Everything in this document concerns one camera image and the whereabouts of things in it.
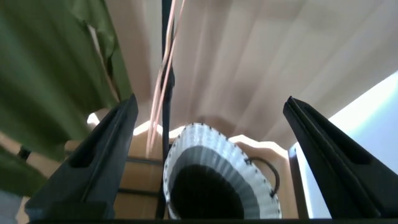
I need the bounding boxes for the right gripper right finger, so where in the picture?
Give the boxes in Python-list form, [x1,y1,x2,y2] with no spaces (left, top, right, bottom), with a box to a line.
[282,95,398,218]

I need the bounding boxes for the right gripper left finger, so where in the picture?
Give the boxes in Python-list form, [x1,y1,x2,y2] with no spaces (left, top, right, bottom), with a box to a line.
[25,94,139,220]

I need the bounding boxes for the green printed shirt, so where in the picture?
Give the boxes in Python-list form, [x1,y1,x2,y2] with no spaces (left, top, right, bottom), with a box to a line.
[0,0,133,197]

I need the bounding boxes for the pink clothes hanger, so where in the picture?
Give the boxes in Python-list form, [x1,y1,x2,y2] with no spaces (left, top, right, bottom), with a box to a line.
[146,0,187,154]

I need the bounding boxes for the black clothes rack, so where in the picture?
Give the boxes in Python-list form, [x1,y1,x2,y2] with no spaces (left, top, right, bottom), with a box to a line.
[17,0,175,220]

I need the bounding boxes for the white laundry basket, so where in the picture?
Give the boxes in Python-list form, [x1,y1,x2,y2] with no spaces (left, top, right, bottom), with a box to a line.
[163,123,282,220]

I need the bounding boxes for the beige curtain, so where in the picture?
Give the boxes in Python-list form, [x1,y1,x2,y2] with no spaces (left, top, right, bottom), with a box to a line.
[104,0,398,150]

